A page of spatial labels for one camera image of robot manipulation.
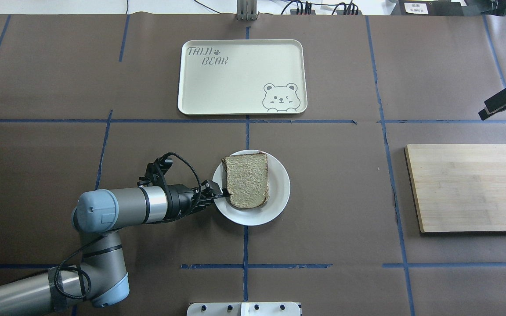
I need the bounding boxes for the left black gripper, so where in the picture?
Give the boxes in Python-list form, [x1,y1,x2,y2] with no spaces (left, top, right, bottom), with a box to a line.
[165,180,231,220]

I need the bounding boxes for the brown bread slice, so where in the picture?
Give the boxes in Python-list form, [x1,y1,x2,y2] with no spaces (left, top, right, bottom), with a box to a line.
[222,152,269,209]

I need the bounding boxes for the white round plate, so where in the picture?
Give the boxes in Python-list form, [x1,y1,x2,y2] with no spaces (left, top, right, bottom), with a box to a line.
[215,150,290,226]

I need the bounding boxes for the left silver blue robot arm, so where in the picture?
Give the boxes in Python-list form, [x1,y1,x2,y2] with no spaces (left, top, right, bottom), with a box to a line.
[0,180,230,316]

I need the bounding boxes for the light wooden cutting board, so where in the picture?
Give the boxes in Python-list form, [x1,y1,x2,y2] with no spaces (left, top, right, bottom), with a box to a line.
[405,144,506,233]

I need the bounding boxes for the cream bear serving tray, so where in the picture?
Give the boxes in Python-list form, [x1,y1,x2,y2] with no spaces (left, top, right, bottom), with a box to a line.
[177,39,307,116]

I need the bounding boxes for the black rectangular box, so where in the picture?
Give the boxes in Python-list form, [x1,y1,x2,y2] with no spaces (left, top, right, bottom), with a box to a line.
[397,0,464,16]

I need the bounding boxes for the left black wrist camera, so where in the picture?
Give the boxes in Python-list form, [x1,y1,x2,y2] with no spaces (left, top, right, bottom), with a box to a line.
[137,157,173,190]

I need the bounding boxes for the white camera mast with base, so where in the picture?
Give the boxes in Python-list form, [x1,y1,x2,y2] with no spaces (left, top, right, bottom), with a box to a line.
[186,302,303,316]

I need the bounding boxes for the aluminium frame post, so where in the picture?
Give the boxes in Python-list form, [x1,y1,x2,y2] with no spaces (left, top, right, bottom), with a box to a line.
[236,0,259,21]

